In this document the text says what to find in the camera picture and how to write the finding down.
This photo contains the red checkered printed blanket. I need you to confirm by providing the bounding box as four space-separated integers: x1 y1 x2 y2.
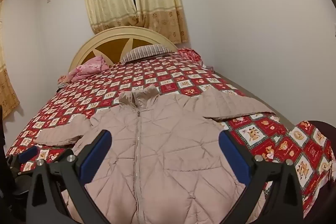
5 52 336 219

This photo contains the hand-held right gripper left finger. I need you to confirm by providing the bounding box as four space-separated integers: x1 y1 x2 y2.
26 130 113 224

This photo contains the cream wooden headboard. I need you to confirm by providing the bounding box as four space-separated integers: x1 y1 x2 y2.
69 26 179 75

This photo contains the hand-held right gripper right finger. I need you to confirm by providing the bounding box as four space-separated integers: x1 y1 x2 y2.
218 130 304 224

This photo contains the red patterned pillow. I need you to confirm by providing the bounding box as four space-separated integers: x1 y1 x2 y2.
177 48 204 65

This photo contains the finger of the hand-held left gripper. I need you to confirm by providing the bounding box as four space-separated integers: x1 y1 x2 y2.
17 146 39 164

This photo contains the pink pillow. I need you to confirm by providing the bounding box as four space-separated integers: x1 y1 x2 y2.
58 55 110 84

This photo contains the beige quilted puffer jacket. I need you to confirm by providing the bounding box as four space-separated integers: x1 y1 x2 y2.
35 84 275 224

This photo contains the striped pillow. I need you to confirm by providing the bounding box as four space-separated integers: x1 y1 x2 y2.
121 44 176 64

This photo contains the dark wooden footboard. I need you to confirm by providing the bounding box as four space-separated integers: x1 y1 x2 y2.
297 120 336 140

